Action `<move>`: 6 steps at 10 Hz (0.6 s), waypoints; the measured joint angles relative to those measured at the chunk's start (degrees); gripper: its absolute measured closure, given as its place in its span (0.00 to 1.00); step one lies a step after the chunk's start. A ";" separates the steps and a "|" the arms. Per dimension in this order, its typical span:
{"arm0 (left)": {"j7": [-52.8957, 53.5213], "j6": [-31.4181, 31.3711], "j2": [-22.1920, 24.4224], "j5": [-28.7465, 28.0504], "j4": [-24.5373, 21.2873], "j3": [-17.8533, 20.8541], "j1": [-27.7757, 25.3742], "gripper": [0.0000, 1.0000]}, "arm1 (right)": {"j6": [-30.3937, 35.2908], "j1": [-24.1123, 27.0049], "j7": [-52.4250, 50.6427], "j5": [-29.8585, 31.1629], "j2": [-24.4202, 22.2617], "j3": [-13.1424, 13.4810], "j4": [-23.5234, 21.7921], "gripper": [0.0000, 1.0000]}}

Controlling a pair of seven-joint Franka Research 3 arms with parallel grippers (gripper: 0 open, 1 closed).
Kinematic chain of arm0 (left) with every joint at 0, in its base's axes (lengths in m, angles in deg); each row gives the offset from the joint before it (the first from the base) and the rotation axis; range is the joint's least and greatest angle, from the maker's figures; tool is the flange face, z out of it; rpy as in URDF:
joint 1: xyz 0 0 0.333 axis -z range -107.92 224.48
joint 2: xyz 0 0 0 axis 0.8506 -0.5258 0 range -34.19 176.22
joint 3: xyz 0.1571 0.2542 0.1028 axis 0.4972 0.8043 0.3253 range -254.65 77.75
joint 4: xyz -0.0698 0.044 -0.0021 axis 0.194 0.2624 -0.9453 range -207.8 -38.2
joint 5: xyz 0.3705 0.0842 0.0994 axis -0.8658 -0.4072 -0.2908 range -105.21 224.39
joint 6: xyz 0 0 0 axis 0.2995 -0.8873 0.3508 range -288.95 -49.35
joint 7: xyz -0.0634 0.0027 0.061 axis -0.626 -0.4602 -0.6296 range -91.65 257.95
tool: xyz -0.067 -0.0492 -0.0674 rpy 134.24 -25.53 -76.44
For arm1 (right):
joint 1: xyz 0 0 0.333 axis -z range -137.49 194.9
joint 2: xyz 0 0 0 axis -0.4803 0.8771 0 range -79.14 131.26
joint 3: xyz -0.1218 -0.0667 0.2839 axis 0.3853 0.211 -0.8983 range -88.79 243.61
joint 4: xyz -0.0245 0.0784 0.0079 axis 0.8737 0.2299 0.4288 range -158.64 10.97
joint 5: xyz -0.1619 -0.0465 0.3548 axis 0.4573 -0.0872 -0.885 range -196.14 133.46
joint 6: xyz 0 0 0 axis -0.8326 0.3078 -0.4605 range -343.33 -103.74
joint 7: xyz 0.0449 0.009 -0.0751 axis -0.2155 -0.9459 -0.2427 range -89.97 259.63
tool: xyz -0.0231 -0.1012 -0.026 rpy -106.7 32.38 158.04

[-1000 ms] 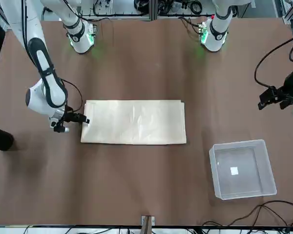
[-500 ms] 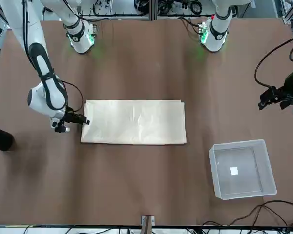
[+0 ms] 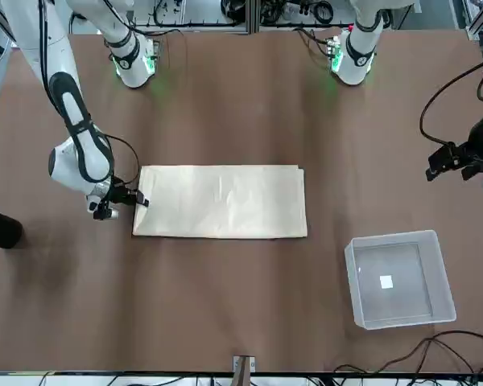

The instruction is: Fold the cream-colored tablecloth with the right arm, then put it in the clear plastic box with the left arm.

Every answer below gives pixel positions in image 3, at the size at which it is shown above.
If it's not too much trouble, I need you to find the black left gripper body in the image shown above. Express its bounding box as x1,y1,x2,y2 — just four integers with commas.
450,112,483,166

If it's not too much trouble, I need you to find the black desk cable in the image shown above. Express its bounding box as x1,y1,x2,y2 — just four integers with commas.
332,329,483,377

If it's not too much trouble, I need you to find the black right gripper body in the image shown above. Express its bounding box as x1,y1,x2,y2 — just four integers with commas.
106,176,137,207

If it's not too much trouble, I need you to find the clear plastic box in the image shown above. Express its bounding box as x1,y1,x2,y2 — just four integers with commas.
344,229,458,331

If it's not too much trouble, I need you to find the cream-colored tablecloth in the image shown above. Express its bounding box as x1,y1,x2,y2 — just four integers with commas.
131,163,309,240

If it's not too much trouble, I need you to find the aluminium frame rail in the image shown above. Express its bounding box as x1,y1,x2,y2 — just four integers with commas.
130,19,349,34

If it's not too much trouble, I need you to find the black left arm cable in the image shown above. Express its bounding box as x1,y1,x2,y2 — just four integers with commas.
420,60,483,146

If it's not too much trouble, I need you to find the aluminium camera post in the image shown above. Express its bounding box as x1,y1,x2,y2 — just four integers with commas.
232,355,257,386

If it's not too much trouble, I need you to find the black vase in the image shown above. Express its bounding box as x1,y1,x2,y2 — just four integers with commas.
0,207,24,250

